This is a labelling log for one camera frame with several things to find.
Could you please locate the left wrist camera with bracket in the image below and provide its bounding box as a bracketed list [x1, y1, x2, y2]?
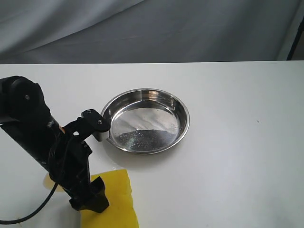
[81, 109, 111, 142]

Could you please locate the black stand pole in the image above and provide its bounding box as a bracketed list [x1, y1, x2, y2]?
[286, 19, 304, 61]

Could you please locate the grey backdrop cloth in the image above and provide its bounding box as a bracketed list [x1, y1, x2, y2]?
[0, 0, 304, 64]

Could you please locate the black camera cable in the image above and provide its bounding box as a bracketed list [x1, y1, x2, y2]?
[0, 133, 69, 225]

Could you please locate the yellow sponge block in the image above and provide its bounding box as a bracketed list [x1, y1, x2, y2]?
[80, 169, 139, 228]

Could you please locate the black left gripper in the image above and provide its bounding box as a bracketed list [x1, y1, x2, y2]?
[48, 117, 109, 213]

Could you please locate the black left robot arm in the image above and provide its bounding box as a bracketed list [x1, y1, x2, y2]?
[0, 76, 110, 213]

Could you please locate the round stainless steel pan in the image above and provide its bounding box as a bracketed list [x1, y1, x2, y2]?
[95, 88, 190, 155]

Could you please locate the tan liquid spill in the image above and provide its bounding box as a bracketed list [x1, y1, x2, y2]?
[43, 173, 64, 192]

